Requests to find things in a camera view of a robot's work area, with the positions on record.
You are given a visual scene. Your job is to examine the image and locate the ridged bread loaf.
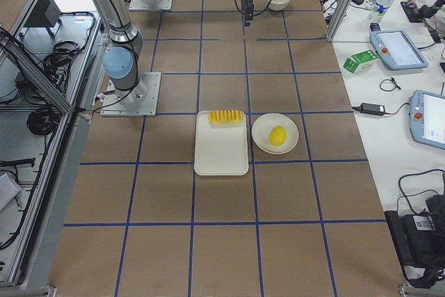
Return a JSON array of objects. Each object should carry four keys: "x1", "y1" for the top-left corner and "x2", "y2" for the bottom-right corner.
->
[{"x1": 208, "y1": 109, "x2": 244, "y2": 126}]

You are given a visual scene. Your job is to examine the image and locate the cream round plate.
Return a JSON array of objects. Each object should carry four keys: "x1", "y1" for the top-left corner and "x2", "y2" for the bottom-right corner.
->
[{"x1": 252, "y1": 113, "x2": 299, "y2": 154}]

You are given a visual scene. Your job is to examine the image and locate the green white carton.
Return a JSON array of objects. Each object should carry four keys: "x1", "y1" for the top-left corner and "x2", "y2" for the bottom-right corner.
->
[{"x1": 343, "y1": 49, "x2": 378, "y2": 74}]

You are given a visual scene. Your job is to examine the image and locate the plastic water bottle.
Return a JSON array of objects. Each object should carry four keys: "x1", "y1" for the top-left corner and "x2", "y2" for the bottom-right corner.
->
[{"x1": 367, "y1": 0, "x2": 394, "y2": 23}]

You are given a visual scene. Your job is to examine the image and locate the yellow lemon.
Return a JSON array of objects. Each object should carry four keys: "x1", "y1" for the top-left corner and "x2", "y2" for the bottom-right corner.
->
[{"x1": 269, "y1": 126, "x2": 286, "y2": 146}]

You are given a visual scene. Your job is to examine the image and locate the white rectangular tray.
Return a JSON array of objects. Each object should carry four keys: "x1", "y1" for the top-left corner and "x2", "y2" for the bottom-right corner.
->
[{"x1": 194, "y1": 111, "x2": 248, "y2": 176}]

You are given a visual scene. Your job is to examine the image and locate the upper teach pendant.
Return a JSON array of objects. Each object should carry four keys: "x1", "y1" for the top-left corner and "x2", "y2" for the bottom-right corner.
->
[{"x1": 369, "y1": 30, "x2": 428, "y2": 70}]

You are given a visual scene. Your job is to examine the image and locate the teach pendant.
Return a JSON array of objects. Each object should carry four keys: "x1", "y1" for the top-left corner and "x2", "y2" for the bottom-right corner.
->
[
  {"x1": 410, "y1": 90, "x2": 445, "y2": 149},
  {"x1": 369, "y1": 30, "x2": 428, "y2": 70}
]

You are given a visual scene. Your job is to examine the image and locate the black power adapter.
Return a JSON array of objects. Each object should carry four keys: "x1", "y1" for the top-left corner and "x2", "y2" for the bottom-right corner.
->
[{"x1": 352, "y1": 102, "x2": 386, "y2": 116}]

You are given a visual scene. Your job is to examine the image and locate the lower teach pendant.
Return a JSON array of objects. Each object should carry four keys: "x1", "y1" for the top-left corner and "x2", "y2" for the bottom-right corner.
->
[{"x1": 410, "y1": 90, "x2": 445, "y2": 149}]

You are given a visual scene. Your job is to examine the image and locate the aluminium frame post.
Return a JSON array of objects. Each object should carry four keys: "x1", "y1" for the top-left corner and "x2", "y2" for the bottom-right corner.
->
[{"x1": 325, "y1": 0, "x2": 365, "y2": 41}]

